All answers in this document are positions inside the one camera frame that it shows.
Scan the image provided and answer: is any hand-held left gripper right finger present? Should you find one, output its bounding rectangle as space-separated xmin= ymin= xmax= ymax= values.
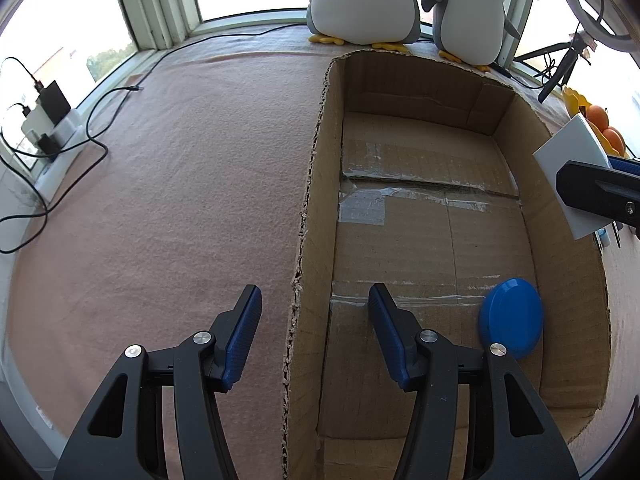
xmin=368 ymin=283 xmax=581 ymax=480

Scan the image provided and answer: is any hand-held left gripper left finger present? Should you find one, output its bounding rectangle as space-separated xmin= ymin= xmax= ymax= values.
xmin=52 ymin=284 xmax=263 ymax=480

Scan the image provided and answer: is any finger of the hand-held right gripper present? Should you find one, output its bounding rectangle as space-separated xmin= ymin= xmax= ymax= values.
xmin=610 ymin=156 xmax=640 ymax=177
xmin=556 ymin=159 xmax=640 ymax=238

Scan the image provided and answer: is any white power adapter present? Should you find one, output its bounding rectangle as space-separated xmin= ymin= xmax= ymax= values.
xmin=532 ymin=112 xmax=619 ymax=241

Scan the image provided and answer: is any cardboard box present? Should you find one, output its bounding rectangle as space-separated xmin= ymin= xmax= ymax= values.
xmin=282 ymin=49 xmax=613 ymax=480

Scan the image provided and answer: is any blue round lid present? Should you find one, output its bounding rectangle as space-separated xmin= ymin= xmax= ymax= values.
xmin=478 ymin=277 xmax=544 ymax=361

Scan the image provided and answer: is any black tripod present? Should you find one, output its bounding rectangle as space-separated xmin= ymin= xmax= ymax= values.
xmin=515 ymin=30 xmax=596 ymax=103

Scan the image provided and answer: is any pink felt blanket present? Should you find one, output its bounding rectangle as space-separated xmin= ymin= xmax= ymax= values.
xmin=7 ymin=22 xmax=640 ymax=480

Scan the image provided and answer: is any small plush penguin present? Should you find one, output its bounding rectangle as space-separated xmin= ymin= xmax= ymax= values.
xmin=422 ymin=0 xmax=522 ymax=72

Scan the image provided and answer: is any white power strip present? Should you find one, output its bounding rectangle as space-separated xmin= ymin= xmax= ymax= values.
xmin=30 ymin=109 xmax=87 ymax=201

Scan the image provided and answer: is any small black plug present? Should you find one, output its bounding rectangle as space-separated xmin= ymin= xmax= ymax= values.
xmin=37 ymin=132 xmax=62 ymax=157

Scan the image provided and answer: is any large plush penguin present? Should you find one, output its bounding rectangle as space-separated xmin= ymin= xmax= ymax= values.
xmin=298 ymin=0 xmax=443 ymax=53

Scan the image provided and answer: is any white charger block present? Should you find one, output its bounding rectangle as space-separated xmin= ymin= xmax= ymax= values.
xmin=22 ymin=105 xmax=53 ymax=136

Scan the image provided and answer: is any black charger block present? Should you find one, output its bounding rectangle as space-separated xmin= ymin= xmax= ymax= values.
xmin=37 ymin=80 xmax=72 ymax=123

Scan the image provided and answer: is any black cable with loose plug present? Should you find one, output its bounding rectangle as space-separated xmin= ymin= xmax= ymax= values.
xmin=0 ymin=87 xmax=146 ymax=255

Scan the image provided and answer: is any long black cable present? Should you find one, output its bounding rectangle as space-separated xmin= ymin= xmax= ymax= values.
xmin=127 ymin=21 xmax=308 ymax=92

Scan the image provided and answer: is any white window frame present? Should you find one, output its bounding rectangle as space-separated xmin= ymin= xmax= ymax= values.
xmin=0 ymin=0 xmax=640 ymax=91

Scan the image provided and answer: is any black charger cable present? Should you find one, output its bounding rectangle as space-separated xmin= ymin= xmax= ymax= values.
xmin=0 ymin=56 xmax=41 ymax=88

